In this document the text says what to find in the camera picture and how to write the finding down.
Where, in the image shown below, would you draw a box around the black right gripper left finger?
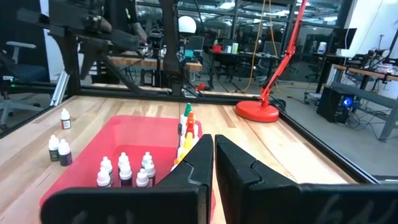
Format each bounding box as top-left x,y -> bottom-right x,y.
40,134 -> 215,224

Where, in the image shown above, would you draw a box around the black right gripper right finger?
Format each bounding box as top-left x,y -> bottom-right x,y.
215,134 -> 398,224

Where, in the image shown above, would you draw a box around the small white-capped dropper bottle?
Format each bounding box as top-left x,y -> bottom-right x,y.
141,151 -> 154,167
136,168 -> 150,188
117,151 -> 130,170
99,156 -> 114,175
144,161 -> 156,187
58,138 -> 73,167
119,164 -> 134,187
96,167 -> 112,188
48,134 -> 60,162

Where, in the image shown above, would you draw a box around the green food colouring bottle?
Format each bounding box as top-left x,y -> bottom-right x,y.
179,103 -> 193,125

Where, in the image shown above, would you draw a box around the person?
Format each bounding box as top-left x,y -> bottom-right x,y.
102,0 -> 149,44

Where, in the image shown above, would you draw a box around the red translucent plastic bin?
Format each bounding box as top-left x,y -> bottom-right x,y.
39,114 -> 217,224

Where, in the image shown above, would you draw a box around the black office chair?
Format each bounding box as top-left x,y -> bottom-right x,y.
0,40 -> 50,131

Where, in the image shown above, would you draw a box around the silver aluminium extrusion bar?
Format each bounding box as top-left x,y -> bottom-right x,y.
50,68 -> 71,107

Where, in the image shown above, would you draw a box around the wooden workbench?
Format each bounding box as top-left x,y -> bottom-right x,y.
107,55 -> 203,72

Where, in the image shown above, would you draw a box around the red desk lamp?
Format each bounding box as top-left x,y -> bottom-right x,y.
234,0 -> 308,123

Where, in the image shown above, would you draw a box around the small red-labelled dropper bottle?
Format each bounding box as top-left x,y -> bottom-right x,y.
60,108 -> 72,130

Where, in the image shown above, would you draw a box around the black computer tower blue light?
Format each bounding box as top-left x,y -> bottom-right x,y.
316,86 -> 356,124

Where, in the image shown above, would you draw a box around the white globe lamp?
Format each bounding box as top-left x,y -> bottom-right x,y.
178,15 -> 198,34

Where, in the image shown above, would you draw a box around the black background desk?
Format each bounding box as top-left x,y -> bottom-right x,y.
208,49 -> 280,83

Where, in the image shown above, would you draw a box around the wooden desk black legs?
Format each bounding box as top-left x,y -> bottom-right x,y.
332,63 -> 398,142

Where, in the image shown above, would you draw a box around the black aluminium table frame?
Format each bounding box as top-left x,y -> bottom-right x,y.
0,0 -> 398,184

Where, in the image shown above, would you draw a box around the yellow hanging cable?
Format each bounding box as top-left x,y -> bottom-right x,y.
241,0 -> 268,93

